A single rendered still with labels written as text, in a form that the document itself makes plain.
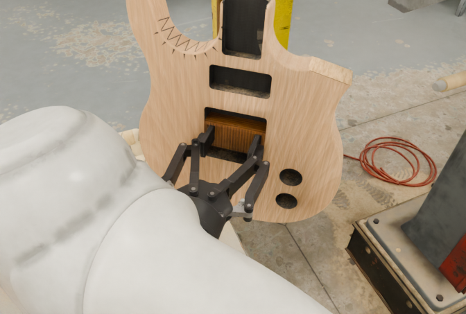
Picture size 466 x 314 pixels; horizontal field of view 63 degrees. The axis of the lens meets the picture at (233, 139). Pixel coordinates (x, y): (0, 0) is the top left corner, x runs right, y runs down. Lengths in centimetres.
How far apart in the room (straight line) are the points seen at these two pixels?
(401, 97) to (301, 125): 260
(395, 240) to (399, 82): 173
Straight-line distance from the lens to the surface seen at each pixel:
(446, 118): 308
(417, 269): 180
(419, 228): 181
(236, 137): 60
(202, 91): 58
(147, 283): 22
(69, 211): 22
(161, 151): 68
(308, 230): 211
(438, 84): 95
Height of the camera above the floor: 175
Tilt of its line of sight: 44 degrees down
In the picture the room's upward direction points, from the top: straight up
